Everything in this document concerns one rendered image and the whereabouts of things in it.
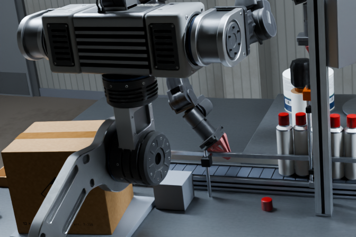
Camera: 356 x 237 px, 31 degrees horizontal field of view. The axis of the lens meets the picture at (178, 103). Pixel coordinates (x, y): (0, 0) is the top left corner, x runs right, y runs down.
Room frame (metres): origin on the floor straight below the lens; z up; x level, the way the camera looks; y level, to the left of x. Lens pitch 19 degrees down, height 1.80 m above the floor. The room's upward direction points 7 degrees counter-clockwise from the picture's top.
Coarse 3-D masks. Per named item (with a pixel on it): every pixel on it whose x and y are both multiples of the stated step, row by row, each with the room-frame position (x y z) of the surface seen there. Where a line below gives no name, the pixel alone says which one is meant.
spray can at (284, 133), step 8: (280, 120) 1.84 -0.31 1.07; (288, 120) 1.84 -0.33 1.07; (280, 128) 1.84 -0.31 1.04; (288, 128) 1.84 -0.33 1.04; (280, 136) 1.84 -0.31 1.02; (288, 136) 1.83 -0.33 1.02; (280, 144) 1.84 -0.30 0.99; (288, 144) 1.83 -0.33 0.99; (280, 152) 1.84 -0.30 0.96; (288, 152) 1.83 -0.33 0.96; (280, 160) 1.84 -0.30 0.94; (288, 160) 1.83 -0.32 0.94; (280, 168) 1.84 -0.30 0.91; (288, 168) 1.83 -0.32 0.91; (288, 176) 1.83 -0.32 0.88
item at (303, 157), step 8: (176, 152) 1.95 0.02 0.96; (184, 152) 1.94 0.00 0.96; (192, 152) 1.93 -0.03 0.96; (200, 152) 1.92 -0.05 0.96; (208, 152) 1.91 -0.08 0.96; (216, 152) 1.90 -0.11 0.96; (224, 152) 1.89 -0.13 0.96; (232, 152) 1.88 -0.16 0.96; (240, 152) 1.88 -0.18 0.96; (304, 160) 1.79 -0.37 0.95; (312, 160) 1.78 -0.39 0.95; (336, 160) 1.76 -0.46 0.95; (344, 160) 1.75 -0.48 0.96; (352, 160) 1.74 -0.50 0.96
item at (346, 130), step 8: (352, 120) 1.76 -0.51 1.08; (344, 128) 1.79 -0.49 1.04; (352, 128) 1.76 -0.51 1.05; (344, 136) 1.77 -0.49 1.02; (352, 136) 1.75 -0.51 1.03; (344, 144) 1.77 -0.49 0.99; (352, 144) 1.75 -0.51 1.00; (344, 152) 1.78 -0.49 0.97; (352, 152) 1.75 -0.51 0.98; (352, 168) 1.75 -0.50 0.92; (352, 176) 1.75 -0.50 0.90
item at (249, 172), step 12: (180, 168) 1.99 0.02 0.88; (192, 168) 1.97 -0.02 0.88; (204, 168) 1.96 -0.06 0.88; (216, 168) 1.95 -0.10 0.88; (228, 168) 1.94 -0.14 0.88; (240, 168) 1.93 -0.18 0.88; (252, 168) 1.93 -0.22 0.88; (264, 168) 1.91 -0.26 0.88; (276, 168) 1.90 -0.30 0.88; (300, 180) 1.80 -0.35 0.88; (336, 180) 1.77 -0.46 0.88; (348, 180) 1.76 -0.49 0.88
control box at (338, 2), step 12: (336, 0) 1.62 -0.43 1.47; (348, 0) 1.64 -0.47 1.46; (336, 12) 1.62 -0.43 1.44; (348, 12) 1.64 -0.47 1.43; (336, 24) 1.62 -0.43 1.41; (348, 24) 1.64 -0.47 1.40; (336, 36) 1.62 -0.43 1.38; (348, 36) 1.64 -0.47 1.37; (336, 48) 1.62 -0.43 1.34; (348, 48) 1.63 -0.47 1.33; (336, 60) 1.62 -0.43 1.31; (348, 60) 1.63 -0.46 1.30
